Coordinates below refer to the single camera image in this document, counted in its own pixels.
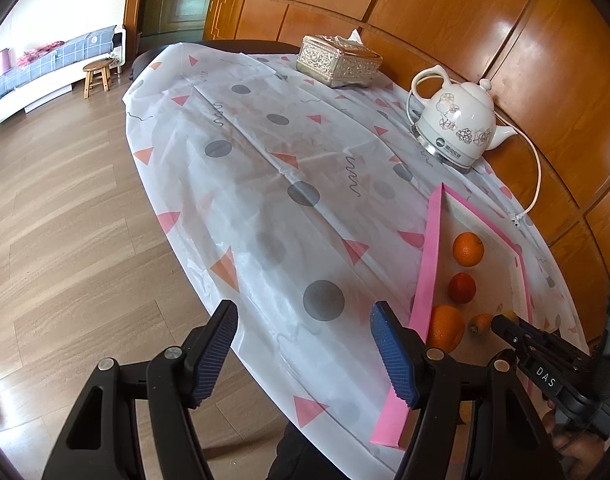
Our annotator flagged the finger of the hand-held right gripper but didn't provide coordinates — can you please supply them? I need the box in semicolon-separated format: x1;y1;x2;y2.
490;314;593;413
515;321;598;366

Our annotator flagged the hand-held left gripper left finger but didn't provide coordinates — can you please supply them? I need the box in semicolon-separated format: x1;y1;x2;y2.
41;300;239;480

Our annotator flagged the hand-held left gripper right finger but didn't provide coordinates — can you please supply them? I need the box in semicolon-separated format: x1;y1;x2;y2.
369;301;568;480

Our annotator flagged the orange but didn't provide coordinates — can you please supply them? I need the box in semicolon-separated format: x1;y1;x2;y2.
452;231;485;267
425;305;466;354

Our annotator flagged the red tomato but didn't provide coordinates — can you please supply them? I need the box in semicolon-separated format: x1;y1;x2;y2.
447;272;477;304

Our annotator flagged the pink shallow tray box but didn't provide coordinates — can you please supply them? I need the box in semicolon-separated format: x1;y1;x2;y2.
370;183;536;448

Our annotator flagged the person's right hand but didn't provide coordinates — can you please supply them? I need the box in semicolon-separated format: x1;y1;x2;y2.
542;402;610;480

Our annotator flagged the dark clothing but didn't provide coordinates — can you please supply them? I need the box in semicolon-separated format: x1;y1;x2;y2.
277;422;406;480

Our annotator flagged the white patterned tablecloth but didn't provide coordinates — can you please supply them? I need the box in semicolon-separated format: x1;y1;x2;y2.
122;42;593;480

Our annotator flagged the white floral electric kettle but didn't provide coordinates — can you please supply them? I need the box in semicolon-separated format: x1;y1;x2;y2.
406;65;518;171

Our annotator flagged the silver ornate tissue box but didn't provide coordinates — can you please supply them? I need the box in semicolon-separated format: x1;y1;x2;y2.
296;29;383;90

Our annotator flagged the small wooden stool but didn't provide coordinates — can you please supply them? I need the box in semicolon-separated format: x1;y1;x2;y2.
82;58;114;98

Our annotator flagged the black table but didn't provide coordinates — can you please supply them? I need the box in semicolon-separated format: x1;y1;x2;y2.
130;39;301;81

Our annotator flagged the bench with blue checked cover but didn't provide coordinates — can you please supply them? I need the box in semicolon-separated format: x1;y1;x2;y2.
0;25;128;131

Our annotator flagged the red cloth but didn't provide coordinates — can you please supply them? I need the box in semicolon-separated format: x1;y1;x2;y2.
16;40;66;67

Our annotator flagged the wooden glass door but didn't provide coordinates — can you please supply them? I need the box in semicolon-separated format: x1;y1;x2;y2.
140;0;221;41

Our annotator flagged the white power cord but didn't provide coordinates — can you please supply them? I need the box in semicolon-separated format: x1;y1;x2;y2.
495;127;543;228

